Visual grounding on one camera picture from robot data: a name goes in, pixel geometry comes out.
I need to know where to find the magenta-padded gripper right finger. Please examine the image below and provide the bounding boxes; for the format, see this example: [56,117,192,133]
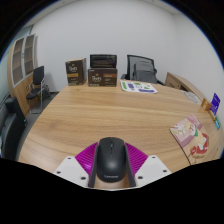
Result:
[124,141,173,188]

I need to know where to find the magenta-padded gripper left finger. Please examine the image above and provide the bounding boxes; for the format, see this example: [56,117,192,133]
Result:
[53,141,100,188]

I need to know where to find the black computer mouse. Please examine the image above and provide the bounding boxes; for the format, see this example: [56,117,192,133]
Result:
[95,136,129,184]

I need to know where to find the cartoon print mouse pad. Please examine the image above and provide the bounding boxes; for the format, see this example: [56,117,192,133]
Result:
[169,113,211,166]

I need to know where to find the white sheet with coloured print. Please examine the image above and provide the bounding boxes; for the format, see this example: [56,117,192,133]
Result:
[119,79,159,95]

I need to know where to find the black leather armchair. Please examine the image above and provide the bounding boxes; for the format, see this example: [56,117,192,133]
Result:
[0,96,28,161]

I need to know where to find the wide brown cardboard box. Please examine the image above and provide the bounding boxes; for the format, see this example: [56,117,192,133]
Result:
[87,67,119,88]

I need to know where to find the green and teal box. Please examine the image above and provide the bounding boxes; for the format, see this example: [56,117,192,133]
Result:
[214,116,222,131]

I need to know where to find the small orange box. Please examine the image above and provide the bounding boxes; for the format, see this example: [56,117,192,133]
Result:
[200,97,213,112]

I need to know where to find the black visitor chair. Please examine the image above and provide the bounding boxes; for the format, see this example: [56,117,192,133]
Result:
[25,65,51,114]

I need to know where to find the wooden side cabinet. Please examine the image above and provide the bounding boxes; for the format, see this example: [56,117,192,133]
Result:
[164,71,206,101]

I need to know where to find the tall brown cardboard box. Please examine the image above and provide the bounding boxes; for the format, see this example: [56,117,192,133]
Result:
[64,57,88,87]

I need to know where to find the grey mesh office chair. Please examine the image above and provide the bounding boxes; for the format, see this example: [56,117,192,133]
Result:
[120,54,165,85]

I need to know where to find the purple card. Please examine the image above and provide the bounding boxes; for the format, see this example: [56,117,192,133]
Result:
[209,92,222,116]

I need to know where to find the black cardboard box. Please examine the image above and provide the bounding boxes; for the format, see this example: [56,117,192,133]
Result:
[89,53,118,70]

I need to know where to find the wooden shelf unit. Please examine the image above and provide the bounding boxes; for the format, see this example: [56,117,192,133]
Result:
[7,33,43,116]

